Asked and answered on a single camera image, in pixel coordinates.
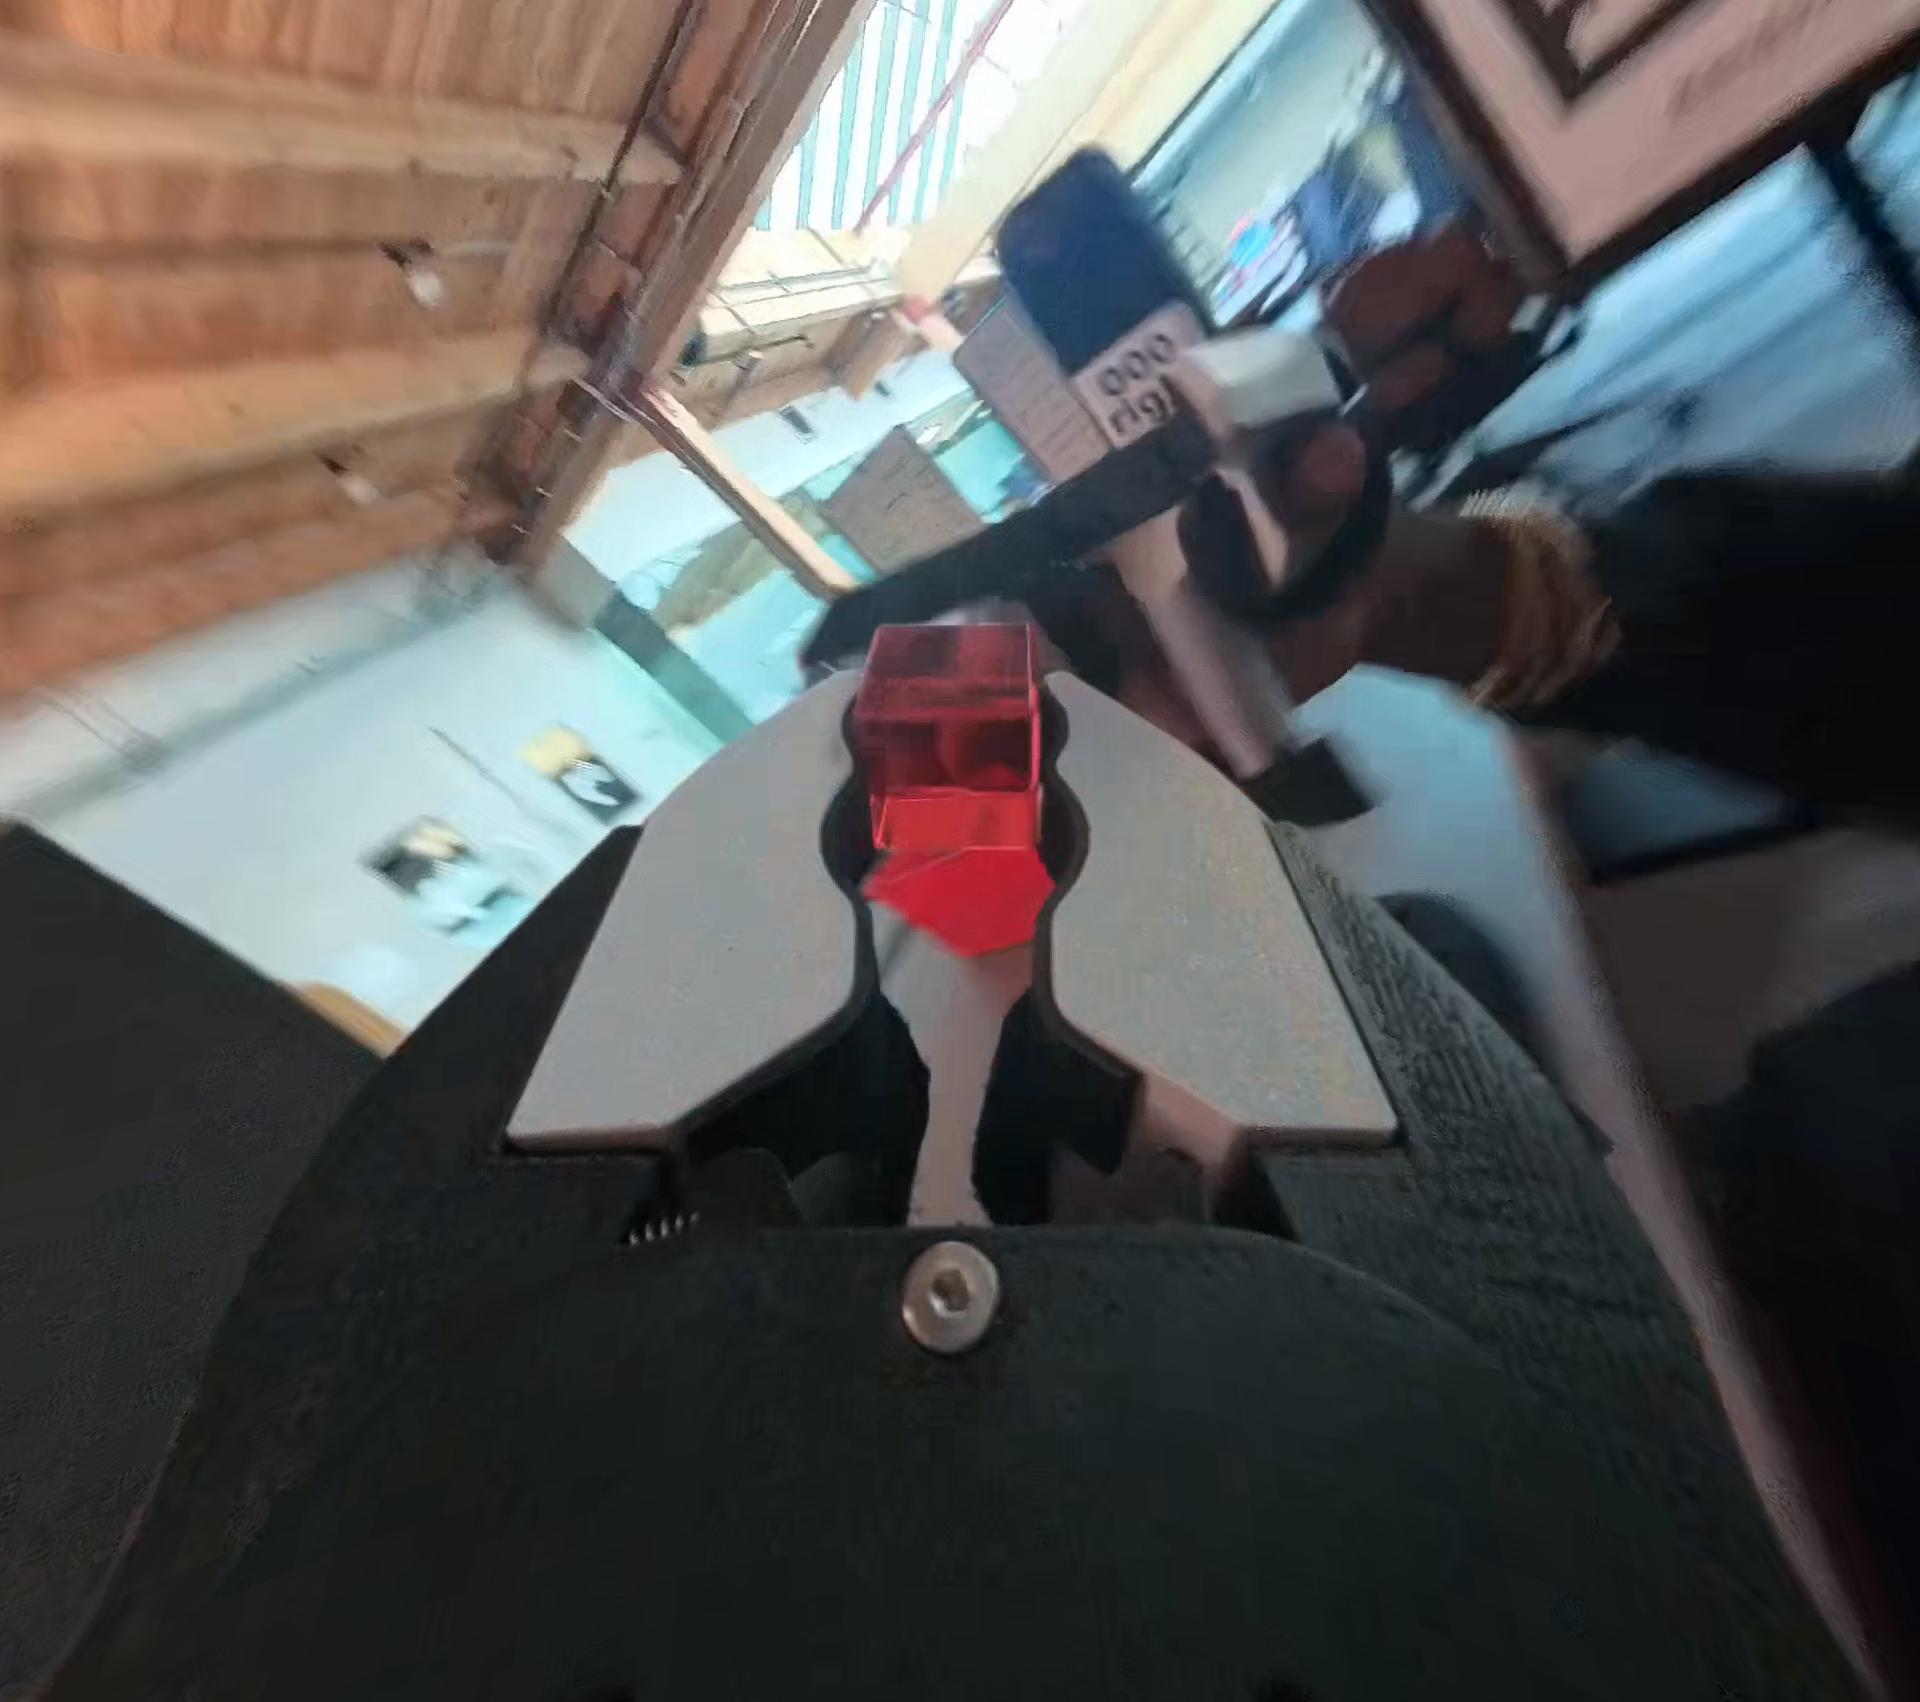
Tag person's right hand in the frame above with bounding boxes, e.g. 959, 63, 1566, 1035
1170, 426, 1518, 706

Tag red acrylic cube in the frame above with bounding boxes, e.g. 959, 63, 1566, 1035
854, 622, 1048, 852

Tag gold bracelets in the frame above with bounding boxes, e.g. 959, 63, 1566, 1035
1462, 502, 1622, 706

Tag person's right forearm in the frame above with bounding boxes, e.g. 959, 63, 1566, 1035
1544, 457, 1920, 835

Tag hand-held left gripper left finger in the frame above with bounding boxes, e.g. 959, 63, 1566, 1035
506, 670, 880, 1155

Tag whiteboard on black stand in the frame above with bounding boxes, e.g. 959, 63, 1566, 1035
951, 307, 1098, 478
823, 426, 984, 575

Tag dark wall sign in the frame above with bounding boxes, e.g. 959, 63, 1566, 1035
516, 725, 643, 822

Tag brown office chair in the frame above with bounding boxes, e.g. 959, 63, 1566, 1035
1319, 225, 1548, 414

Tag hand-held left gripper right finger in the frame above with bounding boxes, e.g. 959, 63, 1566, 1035
1042, 670, 1402, 1225

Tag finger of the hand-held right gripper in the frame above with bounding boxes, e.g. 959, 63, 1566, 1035
1170, 327, 1348, 432

